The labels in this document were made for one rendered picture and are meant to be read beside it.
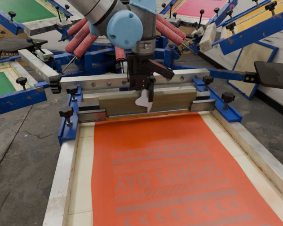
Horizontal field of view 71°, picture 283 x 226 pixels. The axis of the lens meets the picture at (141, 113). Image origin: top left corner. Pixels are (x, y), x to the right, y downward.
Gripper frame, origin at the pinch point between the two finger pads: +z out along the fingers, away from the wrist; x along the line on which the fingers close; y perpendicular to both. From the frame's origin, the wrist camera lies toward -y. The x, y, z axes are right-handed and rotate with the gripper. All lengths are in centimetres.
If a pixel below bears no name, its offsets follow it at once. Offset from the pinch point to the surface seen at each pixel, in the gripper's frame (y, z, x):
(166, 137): -3.6, 5.3, 12.8
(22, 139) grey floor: 111, 101, -121
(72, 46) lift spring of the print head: 34, -6, -68
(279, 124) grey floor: -179, 101, -96
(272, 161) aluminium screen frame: -27.3, 1.8, 31.3
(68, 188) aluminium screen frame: 25.4, 2.6, 29.8
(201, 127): -17.4, 5.3, 9.6
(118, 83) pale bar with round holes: 9.6, -0.5, -20.6
